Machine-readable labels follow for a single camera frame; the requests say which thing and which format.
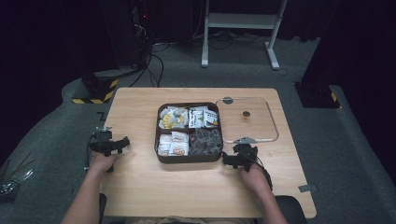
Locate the pile of white printed packets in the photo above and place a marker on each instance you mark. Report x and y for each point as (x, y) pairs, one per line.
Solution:
(202, 118)

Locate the brown divided tray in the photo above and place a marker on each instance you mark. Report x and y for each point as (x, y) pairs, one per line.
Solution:
(188, 159)

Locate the black stand base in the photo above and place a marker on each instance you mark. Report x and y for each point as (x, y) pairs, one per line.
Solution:
(317, 97)

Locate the grey tape strip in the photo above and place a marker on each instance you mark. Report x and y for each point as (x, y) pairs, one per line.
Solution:
(307, 188)

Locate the black stand with striped base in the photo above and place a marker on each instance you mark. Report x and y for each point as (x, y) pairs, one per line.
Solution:
(97, 87)

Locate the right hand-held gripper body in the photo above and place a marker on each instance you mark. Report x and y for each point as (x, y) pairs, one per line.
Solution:
(246, 151)

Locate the pile of dark packets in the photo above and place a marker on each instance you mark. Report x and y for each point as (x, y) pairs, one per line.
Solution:
(205, 142)

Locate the pile of yellow white packets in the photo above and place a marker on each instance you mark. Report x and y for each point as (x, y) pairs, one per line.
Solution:
(173, 118)

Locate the person's left hand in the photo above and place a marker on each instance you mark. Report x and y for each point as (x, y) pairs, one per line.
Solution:
(101, 162)

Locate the white metal stand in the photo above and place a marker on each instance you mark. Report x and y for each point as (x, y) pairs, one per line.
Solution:
(239, 21)

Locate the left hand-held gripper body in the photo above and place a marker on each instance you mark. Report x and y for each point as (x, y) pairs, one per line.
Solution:
(104, 143)

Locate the pile of orange white packets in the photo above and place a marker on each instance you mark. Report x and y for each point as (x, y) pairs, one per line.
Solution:
(173, 144)

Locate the clear tray lid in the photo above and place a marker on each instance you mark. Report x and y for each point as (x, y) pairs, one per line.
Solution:
(246, 114)

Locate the person's right hand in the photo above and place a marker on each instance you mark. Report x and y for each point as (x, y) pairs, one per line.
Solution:
(254, 178)

